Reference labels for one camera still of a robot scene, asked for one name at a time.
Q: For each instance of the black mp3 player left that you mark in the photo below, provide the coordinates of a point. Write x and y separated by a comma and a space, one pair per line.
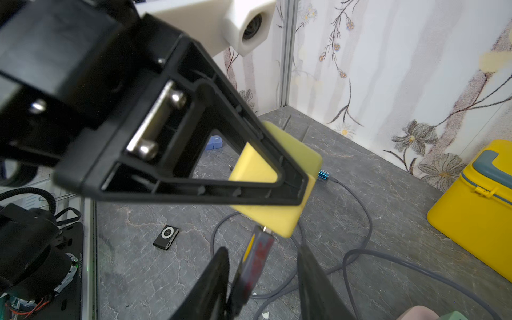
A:
166, 237

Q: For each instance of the green usb charger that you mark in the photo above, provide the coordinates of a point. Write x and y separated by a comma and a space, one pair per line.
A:
454, 315

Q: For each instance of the blue transparent plastic case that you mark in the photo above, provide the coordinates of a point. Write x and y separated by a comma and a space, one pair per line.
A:
215, 142

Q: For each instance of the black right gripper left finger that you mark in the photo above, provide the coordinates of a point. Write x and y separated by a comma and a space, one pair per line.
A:
207, 299

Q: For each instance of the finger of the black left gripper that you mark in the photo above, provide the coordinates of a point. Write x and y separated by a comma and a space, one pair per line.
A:
148, 147

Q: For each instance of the yellow usb charger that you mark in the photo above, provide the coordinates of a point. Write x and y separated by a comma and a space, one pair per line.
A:
251, 167

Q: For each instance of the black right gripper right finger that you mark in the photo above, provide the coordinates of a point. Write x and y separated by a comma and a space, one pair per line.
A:
318, 297

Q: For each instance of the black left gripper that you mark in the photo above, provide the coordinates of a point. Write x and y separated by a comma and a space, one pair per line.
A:
65, 65

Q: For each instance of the blue mp3 player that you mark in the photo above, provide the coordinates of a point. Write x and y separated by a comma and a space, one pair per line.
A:
323, 175

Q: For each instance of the beige usb charger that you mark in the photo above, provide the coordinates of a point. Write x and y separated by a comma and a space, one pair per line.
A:
419, 312

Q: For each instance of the yellow storage box grey handle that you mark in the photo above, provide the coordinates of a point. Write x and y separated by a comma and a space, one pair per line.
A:
475, 212

